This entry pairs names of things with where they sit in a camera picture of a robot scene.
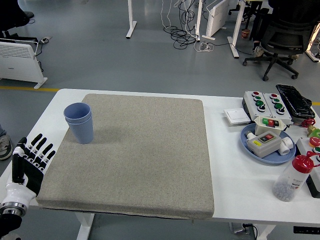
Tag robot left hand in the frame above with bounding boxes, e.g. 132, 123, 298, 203
1, 133, 56, 206

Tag blue ribbed plastic cup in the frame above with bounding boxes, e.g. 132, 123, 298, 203
65, 114, 95, 145
63, 102, 92, 125

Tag person's shoe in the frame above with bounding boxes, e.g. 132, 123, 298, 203
0, 134, 13, 161

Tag white table leg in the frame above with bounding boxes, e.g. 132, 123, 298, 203
257, 224, 277, 240
75, 212, 96, 240

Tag white panel heater large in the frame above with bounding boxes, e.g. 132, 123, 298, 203
0, 39, 48, 90

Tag grey-brown mat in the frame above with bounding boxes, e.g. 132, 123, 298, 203
34, 93, 216, 221

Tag white desk leg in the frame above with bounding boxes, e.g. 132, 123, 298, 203
227, 0, 247, 60
125, 0, 138, 39
193, 0, 204, 42

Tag white four-button control box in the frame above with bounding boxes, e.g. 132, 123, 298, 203
241, 90, 273, 118
262, 92, 292, 123

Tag white panel heater narrow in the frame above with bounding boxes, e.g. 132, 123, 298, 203
201, 0, 231, 41

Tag blue plate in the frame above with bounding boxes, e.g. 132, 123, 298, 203
240, 123, 297, 165

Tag white pipe fitting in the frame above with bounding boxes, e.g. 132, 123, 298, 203
278, 136, 294, 156

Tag clear bottle red cap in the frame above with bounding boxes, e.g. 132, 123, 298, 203
272, 150, 320, 203

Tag seated person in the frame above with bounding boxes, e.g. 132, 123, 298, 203
249, 0, 276, 58

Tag black wrapped tray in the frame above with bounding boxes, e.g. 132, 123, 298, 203
275, 83, 316, 119

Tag white box red mushroom button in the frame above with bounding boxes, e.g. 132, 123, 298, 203
295, 136, 320, 177

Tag black table control panel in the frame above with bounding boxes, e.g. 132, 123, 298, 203
292, 226, 320, 235

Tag black mesh office chair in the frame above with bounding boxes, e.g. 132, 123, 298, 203
242, 0, 320, 82

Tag white desk foot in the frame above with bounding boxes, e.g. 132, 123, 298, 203
305, 48, 320, 63

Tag black cable bundle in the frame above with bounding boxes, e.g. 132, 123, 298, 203
170, 0, 201, 50

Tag white wall switch plate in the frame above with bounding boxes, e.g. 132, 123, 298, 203
223, 107, 252, 126

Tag white power strip with cord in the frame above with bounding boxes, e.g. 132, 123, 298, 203
194, 41, 215, 53

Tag grey switch box red button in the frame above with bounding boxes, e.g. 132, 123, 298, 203
246, 131, 283, 159

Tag white switch box coloured buttons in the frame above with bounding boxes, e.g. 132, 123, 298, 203
254, 115, 288, 137

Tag red handled brass valve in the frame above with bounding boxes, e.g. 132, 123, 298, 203
301, 118, 320, 138

